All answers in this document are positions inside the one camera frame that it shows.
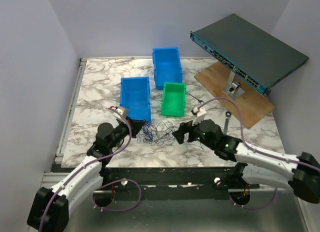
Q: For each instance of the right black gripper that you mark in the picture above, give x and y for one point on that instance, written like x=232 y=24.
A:
x=184 y=128

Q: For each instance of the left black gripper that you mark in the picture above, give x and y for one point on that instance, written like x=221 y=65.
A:
x=136 y=125

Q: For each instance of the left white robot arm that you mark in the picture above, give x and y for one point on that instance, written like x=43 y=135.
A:
x=52 y=207

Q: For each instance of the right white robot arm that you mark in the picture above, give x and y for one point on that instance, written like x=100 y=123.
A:
x=297 y=173

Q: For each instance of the open-end wrench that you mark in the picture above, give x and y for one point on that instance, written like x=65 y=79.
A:
x=195 y=98

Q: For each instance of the near blue bin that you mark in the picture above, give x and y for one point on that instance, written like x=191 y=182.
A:
x=135 y=96

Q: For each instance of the blue bin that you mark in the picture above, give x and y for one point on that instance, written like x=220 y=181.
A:
x=167 y=66
x=135 y=96

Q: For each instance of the green bin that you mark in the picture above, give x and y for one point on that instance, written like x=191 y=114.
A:
x=173 y=102

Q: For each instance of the ratchet wrench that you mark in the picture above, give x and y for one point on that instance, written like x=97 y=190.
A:
x=228 y=115

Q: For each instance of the far blue bin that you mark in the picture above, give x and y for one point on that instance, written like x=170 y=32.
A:
x=167 y=66

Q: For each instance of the wooden board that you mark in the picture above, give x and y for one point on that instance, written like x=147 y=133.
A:
x=252 y=105

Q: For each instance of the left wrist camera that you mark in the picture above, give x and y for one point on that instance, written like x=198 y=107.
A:
x=121 y=110

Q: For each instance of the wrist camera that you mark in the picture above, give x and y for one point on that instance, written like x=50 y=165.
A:
x=121 y=110
x=200 y=114

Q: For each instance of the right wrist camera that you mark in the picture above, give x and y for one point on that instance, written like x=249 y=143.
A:
x=200 y=114

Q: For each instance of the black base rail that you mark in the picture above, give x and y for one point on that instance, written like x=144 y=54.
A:
x=160 y=184

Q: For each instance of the metal stand bracket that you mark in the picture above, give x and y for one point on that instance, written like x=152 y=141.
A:
x=233 y=88

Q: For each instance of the aluminium frame rail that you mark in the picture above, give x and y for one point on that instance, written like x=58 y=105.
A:
x=60 y=152

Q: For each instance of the network switch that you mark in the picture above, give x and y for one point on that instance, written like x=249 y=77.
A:
x=254 y=55

